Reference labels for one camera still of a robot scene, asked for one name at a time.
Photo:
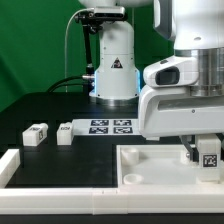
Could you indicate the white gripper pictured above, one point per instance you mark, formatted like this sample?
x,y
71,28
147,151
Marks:
x,y
167,108

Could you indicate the grey camera on mount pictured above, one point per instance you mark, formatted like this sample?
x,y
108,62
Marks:
x,y
109,13

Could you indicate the white U-shaped fence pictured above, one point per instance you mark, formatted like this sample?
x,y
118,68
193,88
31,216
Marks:
x,y
94,201

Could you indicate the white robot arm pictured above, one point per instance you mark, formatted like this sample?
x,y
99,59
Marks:
x,y
197,29

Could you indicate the white square tabletop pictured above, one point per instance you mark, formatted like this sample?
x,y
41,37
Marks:
x,y
162,169

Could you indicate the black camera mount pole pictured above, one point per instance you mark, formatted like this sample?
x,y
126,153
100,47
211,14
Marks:
x,y
90,27

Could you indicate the white marker base plate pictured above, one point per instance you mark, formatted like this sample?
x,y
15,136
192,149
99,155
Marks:
x,y
105,127

